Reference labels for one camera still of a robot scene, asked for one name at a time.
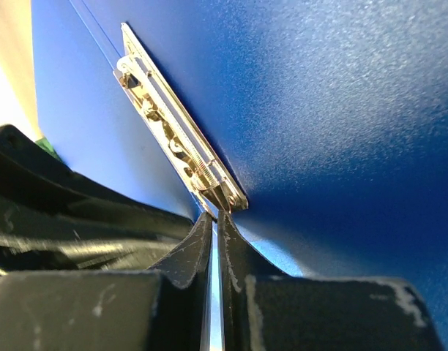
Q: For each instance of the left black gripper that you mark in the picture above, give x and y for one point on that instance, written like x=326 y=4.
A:
x=52 y=218

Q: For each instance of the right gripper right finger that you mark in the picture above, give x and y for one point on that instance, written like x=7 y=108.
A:
x=266 y=309

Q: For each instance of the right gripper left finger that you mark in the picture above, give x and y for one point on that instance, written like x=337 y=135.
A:
x=157 y=309

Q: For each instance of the metal folder clip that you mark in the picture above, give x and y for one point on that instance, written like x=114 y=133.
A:
x=192 y=157

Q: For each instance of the blue file folder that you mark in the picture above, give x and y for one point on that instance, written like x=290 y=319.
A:
x=332 y=116

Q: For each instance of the green folded t-shirt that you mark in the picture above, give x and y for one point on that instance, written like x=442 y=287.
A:
x=44 y=144

